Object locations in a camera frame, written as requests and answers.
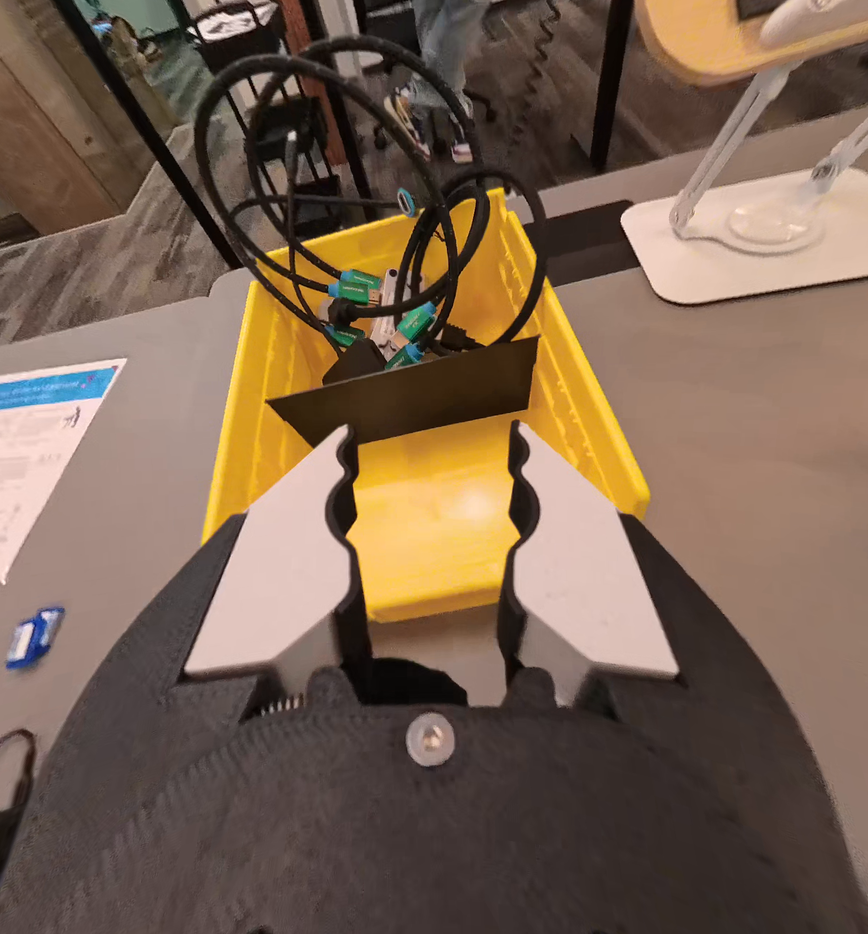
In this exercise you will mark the black utility cart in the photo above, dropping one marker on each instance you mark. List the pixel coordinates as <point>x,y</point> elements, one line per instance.
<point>310,149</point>

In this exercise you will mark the white printed paper sheet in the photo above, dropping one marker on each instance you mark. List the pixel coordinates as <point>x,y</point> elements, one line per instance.
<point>32,467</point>

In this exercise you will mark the black bin divider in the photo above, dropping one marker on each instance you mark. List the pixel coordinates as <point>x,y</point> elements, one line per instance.
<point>419,394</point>

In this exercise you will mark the wooden stand tray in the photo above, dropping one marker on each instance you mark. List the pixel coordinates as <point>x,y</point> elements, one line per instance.
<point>696,44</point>

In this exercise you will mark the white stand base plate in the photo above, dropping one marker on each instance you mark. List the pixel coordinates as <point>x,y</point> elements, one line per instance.
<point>769,255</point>

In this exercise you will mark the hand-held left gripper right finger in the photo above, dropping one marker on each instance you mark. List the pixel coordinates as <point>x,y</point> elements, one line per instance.
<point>587,584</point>

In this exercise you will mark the yellow plastic bin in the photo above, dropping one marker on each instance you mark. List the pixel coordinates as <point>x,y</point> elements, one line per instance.
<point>441,511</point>

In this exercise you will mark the small blue white card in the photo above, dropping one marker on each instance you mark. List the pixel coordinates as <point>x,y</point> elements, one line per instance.
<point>32,638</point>

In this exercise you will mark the black floor stand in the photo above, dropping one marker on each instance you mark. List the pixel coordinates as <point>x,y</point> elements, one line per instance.
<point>149,135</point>

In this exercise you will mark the wooden desk black frame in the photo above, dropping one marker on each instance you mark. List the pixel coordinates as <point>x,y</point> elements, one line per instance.
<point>612,73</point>

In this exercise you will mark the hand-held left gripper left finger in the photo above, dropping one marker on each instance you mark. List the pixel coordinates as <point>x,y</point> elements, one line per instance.
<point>273,576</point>

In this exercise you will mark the silver hdmi switch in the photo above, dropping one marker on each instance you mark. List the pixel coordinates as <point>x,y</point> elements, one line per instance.
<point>388,321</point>

